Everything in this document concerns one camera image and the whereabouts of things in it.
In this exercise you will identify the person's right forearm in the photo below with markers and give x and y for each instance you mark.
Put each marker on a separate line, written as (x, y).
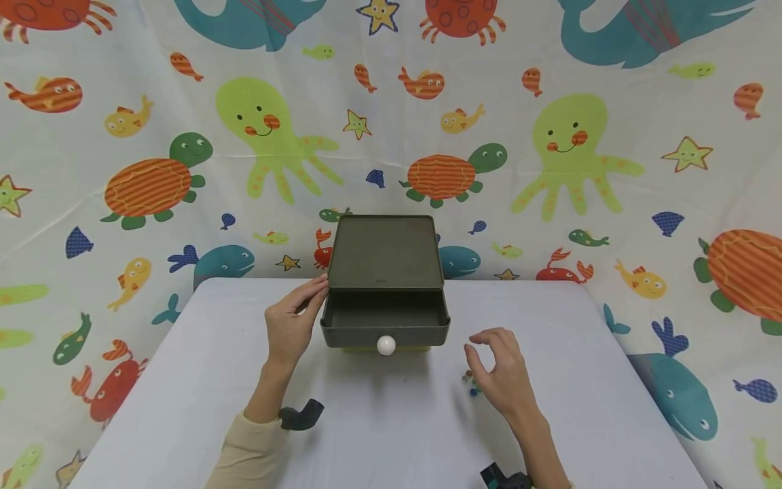
(540, 451)

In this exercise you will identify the person's right index finger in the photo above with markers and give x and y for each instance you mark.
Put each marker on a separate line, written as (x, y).
(486, 334)

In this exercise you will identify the dark green drawer white knob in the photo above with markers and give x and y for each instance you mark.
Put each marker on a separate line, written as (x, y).
(385, 319)

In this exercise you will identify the dark green drawer box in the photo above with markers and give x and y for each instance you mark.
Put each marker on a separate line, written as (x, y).
(385, 252)

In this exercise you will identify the person's left thumb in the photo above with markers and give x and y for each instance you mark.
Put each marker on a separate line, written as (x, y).
(316, 302)

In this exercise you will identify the black wrist band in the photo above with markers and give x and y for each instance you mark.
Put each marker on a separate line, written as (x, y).
(502, 478)
(302, 414)

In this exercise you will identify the cluster of small glass marbles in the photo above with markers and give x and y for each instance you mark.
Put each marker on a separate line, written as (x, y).
(470, 383)

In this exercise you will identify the person's left forearm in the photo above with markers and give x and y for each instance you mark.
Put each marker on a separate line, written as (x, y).
(256, 435)

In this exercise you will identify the person's left index finger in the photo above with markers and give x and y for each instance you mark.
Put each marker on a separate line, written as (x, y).
(305, 285)

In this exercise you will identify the person's left hand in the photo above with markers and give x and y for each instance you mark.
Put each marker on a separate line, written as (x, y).
(286, 333)

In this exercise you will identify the person's right thumb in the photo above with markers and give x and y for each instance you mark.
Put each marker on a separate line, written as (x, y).
(474, 363)

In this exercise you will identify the person's right fingers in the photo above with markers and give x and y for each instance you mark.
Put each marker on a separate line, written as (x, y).
(512, 343)

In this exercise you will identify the person's right hand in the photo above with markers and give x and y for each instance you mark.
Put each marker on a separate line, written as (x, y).
(507, 380)

